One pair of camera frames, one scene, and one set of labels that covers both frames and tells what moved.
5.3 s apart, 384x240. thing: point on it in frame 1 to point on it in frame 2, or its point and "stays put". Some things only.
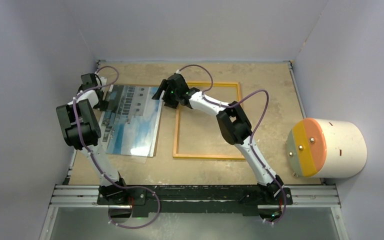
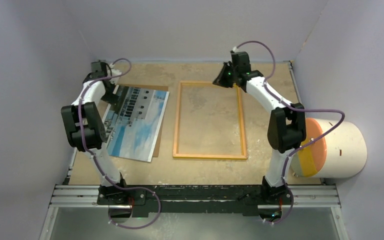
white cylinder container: x=326 y=148 stays put
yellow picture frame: x=214 y=157 stays put
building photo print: x=131 y=125 stays put
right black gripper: x=169 y=103 to x=220 y=81
